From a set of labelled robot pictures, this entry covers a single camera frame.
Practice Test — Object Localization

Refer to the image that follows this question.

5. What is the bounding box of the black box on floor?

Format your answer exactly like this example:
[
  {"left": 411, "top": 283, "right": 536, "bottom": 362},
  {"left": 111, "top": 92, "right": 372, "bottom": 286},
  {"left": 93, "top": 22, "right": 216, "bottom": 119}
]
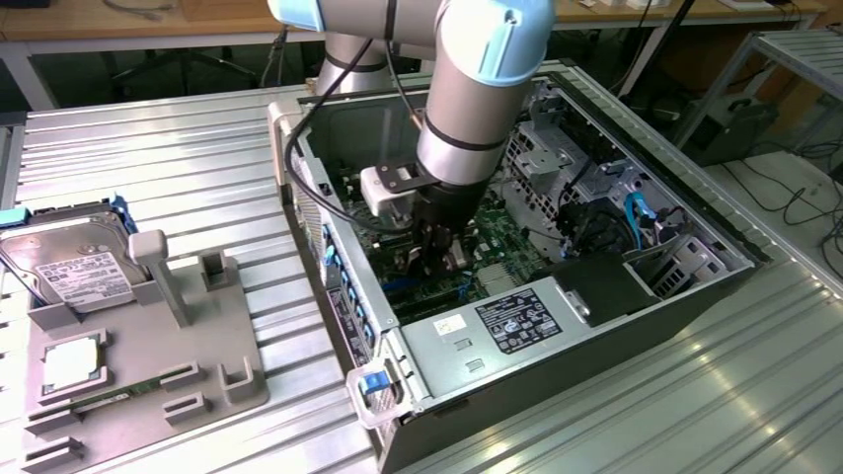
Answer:
[{"left": 689, "top": 96, "right": 783, "bottom": 167}]

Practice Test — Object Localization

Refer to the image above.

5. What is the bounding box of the open black PC case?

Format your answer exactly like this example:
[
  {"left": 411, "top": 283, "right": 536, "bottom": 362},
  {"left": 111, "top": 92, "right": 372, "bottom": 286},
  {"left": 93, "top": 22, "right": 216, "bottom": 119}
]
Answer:
[{"left": 265, "top": 58, "right": 776, "bottom": 474}]

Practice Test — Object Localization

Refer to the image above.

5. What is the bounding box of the blue plastic disk carrier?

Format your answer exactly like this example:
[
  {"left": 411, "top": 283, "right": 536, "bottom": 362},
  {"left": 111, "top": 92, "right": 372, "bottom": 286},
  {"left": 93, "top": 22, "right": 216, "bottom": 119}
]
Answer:
[{"left": 0, "top": 191, "right": 141, "bottom": 239}]

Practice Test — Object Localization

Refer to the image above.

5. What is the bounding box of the green RAM stick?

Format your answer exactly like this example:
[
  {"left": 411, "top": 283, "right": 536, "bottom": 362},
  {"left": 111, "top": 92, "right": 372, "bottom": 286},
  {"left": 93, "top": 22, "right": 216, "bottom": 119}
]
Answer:
[{"left": 29, "top": 365, "right": 197, "bottom": 415}]

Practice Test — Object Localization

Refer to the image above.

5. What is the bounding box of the black camera cable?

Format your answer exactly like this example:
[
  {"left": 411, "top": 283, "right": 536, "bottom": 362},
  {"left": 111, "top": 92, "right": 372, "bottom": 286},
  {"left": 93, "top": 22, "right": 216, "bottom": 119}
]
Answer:
[{"left": 281, "top": 37, "right": 413, "bottom": 236}]

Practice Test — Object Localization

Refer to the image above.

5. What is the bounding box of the blue expansion slot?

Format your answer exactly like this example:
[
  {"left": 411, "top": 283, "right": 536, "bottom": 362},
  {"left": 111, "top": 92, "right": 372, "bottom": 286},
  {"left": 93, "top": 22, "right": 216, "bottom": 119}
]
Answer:
[{"left": 383, "top": 276, "right": 431, "bottom": 293}]

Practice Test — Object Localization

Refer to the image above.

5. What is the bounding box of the black drive wire bundle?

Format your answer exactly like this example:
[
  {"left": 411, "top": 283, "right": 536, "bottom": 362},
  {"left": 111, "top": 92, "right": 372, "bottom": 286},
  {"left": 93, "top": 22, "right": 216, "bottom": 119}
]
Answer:
[{"left": 556, "top": 199, "right": 631, "bottom": 261}]

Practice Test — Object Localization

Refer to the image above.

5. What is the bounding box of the black plastic shroud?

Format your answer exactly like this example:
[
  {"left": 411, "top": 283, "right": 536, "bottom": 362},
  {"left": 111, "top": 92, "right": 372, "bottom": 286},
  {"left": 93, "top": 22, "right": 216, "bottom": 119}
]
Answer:
[{"left": 525, "top": 250, "right": 661, "bottom": 330}]

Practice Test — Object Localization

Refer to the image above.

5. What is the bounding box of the silver hard disk white label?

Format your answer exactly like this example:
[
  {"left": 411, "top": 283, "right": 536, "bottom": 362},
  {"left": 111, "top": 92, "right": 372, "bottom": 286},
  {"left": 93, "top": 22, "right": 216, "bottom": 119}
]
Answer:
[{"left": 0, "top": 199, "right": 152, "bottom": 316}]

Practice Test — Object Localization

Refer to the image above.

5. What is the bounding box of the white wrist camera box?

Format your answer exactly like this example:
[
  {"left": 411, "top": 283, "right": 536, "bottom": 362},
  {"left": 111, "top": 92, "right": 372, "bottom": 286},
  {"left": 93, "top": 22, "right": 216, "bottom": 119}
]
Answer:
[{"left": 359, "top": 160, "right": 431, "bottom": 221}]

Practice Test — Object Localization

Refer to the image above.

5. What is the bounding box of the grey plastic parts rack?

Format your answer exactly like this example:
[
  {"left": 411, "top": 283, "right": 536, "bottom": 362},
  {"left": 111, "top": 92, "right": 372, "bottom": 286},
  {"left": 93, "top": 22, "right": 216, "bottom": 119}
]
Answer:
[{"left": 17, "top": 229, "right": 272, "bottom": 474}]

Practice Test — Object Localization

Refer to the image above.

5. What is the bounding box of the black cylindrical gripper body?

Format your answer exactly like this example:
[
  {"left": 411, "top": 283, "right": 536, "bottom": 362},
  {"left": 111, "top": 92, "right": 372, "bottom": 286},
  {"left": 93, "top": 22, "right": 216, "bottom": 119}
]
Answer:
[{"left": 411, "top": 178, "right": 492, "bottom": 244}]

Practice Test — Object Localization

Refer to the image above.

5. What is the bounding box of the black power supply label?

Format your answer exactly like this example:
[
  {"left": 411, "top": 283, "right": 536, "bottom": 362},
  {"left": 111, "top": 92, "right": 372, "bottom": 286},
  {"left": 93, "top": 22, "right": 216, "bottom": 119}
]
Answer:
[{"left": 473, "top": 287, "right": 563, "bottom": 356}]

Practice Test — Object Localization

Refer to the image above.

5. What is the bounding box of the silver chipset heat sink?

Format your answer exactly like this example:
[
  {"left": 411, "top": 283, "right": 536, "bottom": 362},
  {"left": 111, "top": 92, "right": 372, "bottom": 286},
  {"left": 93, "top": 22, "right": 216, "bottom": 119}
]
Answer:
[{"left": 473, "top": 265, "right": 529, "bottom": 293}]

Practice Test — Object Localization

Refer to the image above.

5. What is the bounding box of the aluminium frame table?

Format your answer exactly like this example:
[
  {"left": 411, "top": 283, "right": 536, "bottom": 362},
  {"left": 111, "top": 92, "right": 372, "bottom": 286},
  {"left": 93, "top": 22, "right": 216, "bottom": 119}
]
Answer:
[{"left": 671, "top": 27, "right": 843, "bottom": 149}]

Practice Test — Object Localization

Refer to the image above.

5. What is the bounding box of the black hanging cable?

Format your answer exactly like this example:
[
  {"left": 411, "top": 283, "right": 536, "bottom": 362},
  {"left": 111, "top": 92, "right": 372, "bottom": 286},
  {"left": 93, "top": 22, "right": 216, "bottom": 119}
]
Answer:
[{"left": 261, "top": 24, "right": 292, "bottom": 89}]

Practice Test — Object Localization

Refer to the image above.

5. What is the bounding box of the silver CPU chip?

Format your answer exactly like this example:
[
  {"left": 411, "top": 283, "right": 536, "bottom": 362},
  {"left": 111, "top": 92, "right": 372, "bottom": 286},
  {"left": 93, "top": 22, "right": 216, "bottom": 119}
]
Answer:
[{"left": 42, "top": 339, "right": 101, "bottom": 387}]

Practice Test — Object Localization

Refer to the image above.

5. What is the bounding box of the perforated metal drive cage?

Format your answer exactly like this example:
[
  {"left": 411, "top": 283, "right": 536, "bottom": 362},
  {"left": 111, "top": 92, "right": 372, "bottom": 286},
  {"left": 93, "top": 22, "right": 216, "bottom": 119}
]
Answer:
[{"left": 500, "top": 118, "right": 637, "bottom": 258}]

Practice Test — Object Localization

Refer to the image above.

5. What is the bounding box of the grey power supply unit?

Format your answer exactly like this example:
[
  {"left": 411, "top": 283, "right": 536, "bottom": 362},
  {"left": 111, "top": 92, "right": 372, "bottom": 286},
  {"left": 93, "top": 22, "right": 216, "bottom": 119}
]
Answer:
[{"left": 397, "top": 276, "right": 593, "bottom": 402}]

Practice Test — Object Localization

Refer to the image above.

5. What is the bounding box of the silver disk bay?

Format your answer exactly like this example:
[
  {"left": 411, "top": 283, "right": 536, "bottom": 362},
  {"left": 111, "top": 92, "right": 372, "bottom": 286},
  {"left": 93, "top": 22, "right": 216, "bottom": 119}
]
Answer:
[{"left": 623, "top": 235, "right": 733, "bottom": 301}]

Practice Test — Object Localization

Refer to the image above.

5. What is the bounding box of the green motherboard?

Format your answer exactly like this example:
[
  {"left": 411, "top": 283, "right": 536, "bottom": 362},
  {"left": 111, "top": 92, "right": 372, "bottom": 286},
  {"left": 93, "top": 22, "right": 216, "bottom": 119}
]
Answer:
[{"left": 339, "top": 167, "right": 561, "bottom": 327}]

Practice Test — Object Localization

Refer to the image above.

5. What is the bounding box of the long black expansion slot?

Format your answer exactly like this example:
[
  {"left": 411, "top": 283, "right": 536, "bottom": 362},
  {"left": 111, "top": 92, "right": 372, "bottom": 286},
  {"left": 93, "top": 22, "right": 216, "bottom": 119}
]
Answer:
[
  {"left": 393, "top": 297, "right": 473, "bottom": 321},
  {"left": 385, "top": 286, "right": 463, "bottom": 310}
]

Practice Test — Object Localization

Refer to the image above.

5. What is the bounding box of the wooden desk white frame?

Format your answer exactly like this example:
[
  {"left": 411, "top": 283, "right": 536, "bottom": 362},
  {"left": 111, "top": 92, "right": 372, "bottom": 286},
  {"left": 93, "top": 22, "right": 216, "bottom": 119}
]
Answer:
[
  {"left": 0, "top": 0, "right": 328, "bottom": 110},
  {"left": 551, "top": 0, "right": 828, "bottom": 95}
]

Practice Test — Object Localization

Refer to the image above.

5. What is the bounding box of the small graphics card silver bracket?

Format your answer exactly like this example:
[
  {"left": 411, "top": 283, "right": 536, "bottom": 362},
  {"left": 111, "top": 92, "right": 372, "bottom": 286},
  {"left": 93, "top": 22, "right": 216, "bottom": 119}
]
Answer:
[{"left": 391, "top": 240, "right": 476, "bottom": 280}]

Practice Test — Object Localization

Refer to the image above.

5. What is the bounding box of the blue SATA wire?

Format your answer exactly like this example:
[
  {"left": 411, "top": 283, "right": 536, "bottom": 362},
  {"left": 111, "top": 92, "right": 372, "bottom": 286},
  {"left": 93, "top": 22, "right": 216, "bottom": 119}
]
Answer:
[{"left": 620, "top": 191, "right": 663, "bottom": 250}]

